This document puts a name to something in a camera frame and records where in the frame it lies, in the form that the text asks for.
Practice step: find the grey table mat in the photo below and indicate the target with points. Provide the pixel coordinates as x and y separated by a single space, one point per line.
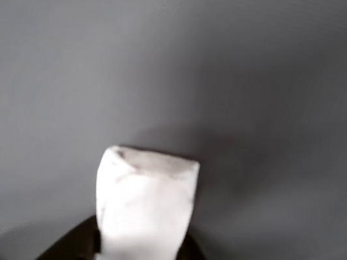
73 54

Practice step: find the white block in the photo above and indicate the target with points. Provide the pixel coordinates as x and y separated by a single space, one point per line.
142 214

